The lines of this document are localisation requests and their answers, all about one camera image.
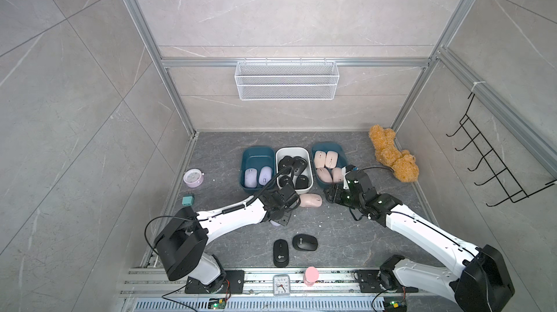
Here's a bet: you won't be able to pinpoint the teal storage box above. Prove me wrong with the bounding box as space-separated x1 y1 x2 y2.
311 142 348 189
239 146 276 195

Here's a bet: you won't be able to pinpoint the white square desk clock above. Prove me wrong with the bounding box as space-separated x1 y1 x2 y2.
273 274 291 298

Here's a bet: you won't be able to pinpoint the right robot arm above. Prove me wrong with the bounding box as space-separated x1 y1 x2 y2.
324 168 515 311

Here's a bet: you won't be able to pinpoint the green circuit board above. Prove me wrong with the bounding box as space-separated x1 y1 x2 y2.
207 298 228 310
384 299 408 312

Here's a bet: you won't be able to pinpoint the left teal storage box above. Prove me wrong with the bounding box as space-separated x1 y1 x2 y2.
239 146 276 195

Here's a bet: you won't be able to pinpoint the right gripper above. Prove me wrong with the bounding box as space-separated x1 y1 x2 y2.
323 183 364 211

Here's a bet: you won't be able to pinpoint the left green circuit board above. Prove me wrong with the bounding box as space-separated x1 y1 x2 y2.
207 298 228 310

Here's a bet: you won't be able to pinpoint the black wire hook rack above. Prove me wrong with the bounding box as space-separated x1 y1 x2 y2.
445 93 556 208

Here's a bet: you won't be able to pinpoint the small teal cube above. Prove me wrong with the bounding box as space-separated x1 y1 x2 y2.
181 195 194 207

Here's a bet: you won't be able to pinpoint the white wire mesh basket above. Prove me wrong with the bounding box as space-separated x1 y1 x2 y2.
234 61 339 101

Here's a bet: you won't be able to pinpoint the brown teddy bear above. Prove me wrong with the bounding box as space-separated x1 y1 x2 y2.
368 125 419 183

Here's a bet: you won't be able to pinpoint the right green circuit board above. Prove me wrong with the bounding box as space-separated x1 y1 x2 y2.
384 299 408 312

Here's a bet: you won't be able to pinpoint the pink mouse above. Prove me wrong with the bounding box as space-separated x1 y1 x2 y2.
300 193 323 208
316 168 333 184
331 167 345 184
313 150 327 169
324 150 339 169

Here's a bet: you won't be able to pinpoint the black mouse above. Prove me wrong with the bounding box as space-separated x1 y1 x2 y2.
292 234 319 252
292 156 308 177
278 155 294 174
273 239 290 268
295 174 310 190
278 176 294 188

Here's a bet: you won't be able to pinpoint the pink cylinder cup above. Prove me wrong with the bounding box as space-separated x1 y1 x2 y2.
303 266 319 287

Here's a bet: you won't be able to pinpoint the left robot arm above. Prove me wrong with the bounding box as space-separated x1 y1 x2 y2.
147 166 300 293

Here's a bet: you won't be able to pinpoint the purple round alarm clock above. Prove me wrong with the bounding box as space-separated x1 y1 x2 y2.
183 168 205 188

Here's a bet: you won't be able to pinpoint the right teal storage box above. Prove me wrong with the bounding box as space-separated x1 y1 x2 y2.
311 142 348 189

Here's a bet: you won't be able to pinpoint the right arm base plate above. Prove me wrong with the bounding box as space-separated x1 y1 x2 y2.
354 269 403 293

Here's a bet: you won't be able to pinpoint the white storage box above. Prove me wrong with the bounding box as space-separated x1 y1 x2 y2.
275 147 314 195

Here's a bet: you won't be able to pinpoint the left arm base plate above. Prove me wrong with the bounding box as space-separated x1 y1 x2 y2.
184 270 245 294

